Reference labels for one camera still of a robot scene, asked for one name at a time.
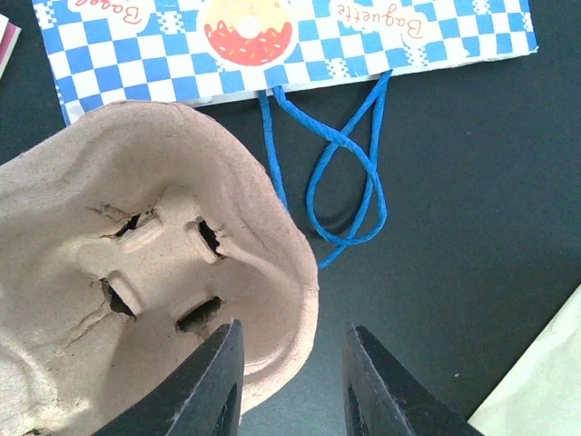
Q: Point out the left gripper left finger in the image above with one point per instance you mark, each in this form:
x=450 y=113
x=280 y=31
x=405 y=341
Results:
x=201 y=397

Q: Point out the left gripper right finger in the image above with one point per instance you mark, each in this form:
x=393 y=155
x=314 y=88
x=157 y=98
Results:
x=381 y=397

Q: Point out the cream paper bag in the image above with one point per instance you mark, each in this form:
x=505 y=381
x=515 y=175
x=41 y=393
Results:
x=540 y=395

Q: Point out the blue checkered bakery bag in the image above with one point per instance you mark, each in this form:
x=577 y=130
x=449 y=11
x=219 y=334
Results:
x=210 y=52

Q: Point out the light blue paper bag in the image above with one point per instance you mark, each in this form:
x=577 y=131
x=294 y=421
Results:
x=9 y=35

